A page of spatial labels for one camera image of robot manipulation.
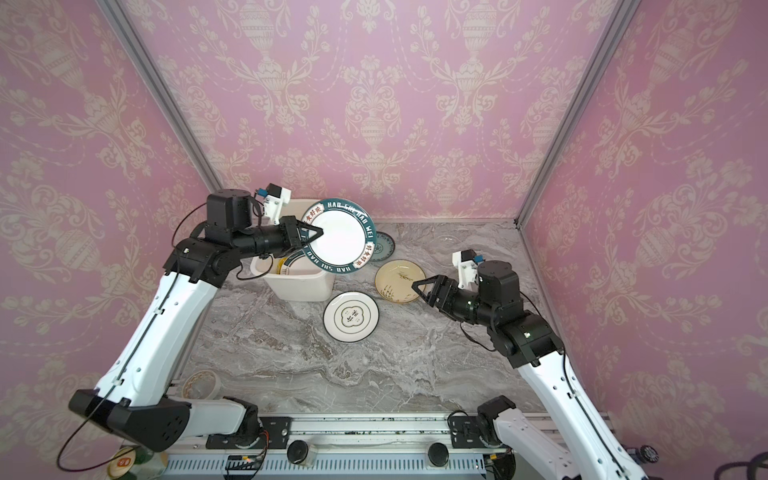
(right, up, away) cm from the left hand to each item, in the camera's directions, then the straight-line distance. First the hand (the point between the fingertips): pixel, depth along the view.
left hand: (324, 234), depth 66 cm
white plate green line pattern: (+2, -25, +29) cm, 38 cm away
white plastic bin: (-13, -11, +19) cm, 26 cm away
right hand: (+21, -12, 0) cm, 25 cm away
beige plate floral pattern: (+16, -14, +37) cm, 42 cm away
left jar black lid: (-5, -46, -2) cm, 47 cm away
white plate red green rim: (-15, -8, +31) cm, 36 cm away
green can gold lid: (-41, -47, -4) cm, 63 cm away
